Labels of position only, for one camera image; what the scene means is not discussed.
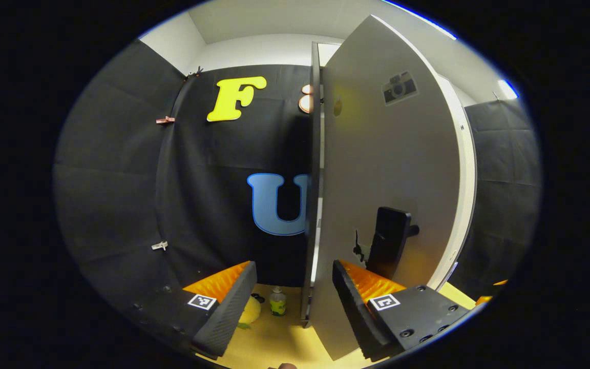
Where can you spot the small ceiling light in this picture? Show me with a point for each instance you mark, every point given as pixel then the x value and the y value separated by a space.
pixel 508 88

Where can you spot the white cloth clip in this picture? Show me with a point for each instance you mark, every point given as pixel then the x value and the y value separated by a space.
pixel 160 245

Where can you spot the red cloth clip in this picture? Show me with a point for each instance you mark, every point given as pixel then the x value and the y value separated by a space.
pixel 165 120

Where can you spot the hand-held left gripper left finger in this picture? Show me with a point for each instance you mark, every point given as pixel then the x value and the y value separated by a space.
pixel 226 312

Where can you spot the white cabinet door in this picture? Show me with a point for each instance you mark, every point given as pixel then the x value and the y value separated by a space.
pixel 466 169
pixel 382 164

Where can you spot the black cloth clip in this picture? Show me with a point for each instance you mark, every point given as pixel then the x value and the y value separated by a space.
pixel 193 73

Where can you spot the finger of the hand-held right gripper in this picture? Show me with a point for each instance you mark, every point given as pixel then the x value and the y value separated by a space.
pixel 483 301
pixel 501 282

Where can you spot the white shoe cabinet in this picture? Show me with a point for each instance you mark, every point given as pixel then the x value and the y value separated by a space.
pixel 314 154

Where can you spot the large ceiling light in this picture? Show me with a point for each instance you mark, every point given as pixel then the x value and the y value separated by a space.
pixel 423 18

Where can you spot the yellow soft toy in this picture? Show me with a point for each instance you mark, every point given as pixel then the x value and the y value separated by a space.
pixel 251 312

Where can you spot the black backdrop cloth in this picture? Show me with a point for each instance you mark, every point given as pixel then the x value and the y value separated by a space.
pixel 505 179
pixel 197 169

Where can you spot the green label bottle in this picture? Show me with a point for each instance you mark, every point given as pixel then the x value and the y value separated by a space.
pixel 277 303

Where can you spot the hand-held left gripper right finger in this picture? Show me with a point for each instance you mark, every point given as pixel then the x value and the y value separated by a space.
pixel 354 307

